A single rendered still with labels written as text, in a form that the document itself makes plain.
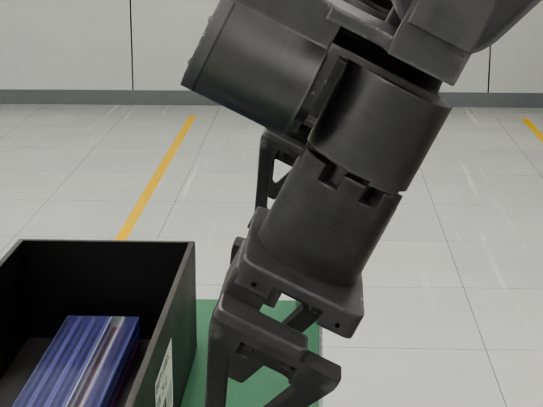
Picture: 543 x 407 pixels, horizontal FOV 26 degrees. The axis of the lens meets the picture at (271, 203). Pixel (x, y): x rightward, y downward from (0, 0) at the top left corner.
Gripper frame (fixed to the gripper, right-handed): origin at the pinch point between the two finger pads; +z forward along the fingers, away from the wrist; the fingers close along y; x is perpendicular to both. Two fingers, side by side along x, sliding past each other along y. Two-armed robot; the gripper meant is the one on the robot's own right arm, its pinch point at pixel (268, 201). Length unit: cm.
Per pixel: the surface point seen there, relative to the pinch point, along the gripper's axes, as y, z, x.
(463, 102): -688, 54, 132
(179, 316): 6.0, 11.2, -2.7
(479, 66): -689, 28, 130
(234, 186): -457, 118, 12
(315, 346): -8.3, 13.3, 11.3
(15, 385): 5.4, 24.1, -12.9
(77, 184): -458, 152, -58
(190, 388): 2.4, 18.4, 1.3
